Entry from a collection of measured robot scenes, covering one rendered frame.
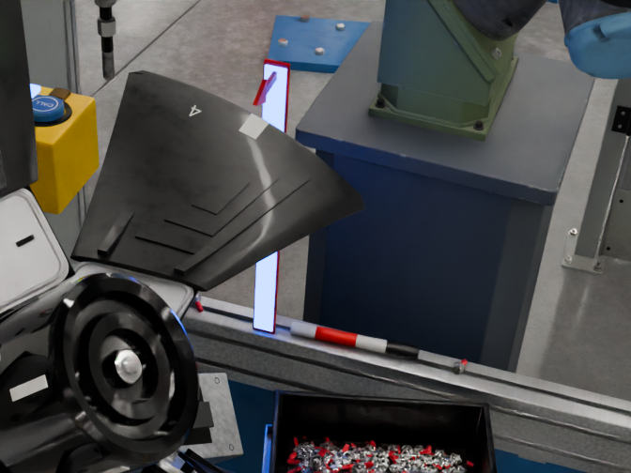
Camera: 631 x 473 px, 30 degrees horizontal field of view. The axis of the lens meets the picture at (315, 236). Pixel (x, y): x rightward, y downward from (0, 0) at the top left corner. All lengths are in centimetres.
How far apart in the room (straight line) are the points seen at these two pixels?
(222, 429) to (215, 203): 20
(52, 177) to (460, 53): 47
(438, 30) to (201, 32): 244
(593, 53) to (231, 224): 45
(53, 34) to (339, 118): 102
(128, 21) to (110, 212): 291
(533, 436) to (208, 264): 54
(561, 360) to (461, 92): 134
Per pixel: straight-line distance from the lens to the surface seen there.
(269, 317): 125
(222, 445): 98
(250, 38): 368
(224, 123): 98
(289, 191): 93
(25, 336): 69
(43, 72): 227
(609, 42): 115
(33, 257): 74
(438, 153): 132
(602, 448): 126
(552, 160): 134
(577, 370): 259
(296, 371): 128
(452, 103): 135
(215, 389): 99
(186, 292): 81
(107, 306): 72
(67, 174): 122
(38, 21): 222
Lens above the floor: 171
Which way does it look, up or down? 37 degrees down
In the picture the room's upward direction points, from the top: 5 degrees clockwise
